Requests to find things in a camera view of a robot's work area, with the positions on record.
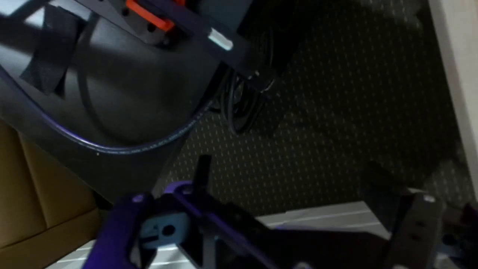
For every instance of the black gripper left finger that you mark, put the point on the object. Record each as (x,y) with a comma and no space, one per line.
(199,209)

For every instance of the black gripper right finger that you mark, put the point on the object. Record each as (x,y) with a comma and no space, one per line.
(419,233)

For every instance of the black robot table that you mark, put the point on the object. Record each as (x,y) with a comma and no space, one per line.
(140,89)

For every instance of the orange black bar clamp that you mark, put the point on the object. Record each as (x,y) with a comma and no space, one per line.
(144,11)

